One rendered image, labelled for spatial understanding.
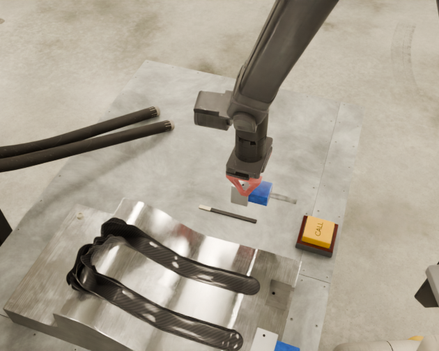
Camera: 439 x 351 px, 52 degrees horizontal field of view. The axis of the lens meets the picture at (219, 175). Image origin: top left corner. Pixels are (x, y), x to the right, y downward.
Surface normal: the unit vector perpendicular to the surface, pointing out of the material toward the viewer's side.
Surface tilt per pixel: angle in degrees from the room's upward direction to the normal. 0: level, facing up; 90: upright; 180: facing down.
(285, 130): 0
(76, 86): 0
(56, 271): 0
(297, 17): 112
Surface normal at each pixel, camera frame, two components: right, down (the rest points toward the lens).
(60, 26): 0.01, -0.66
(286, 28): -0.30, 0.90
